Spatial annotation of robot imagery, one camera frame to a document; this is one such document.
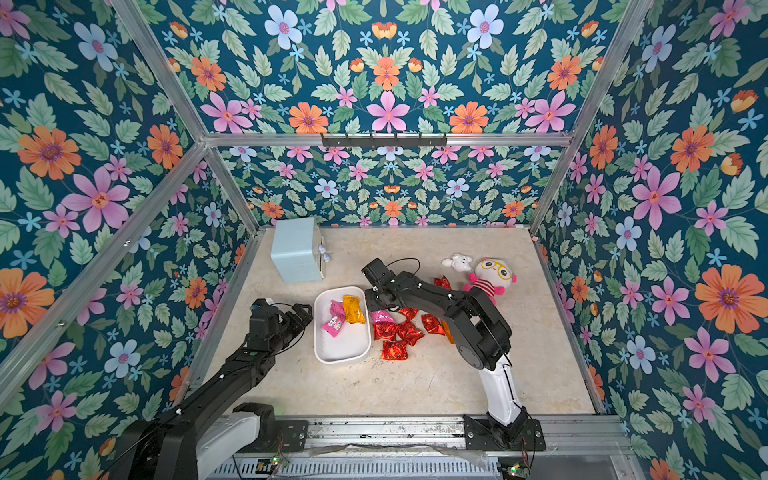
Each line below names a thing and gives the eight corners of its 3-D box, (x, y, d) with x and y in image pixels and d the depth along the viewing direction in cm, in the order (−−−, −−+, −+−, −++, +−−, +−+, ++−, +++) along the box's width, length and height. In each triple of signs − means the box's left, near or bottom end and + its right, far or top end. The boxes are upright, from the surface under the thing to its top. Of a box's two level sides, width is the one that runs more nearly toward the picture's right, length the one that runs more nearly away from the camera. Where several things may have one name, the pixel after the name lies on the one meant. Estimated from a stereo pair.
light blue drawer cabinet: (286, 286, 104) (269, 256, 91) (291, 251, 115) (277, 219, 102) (323, 282, 105) (311, 252, 92) (325, 247, 116) (314, 216, 103)
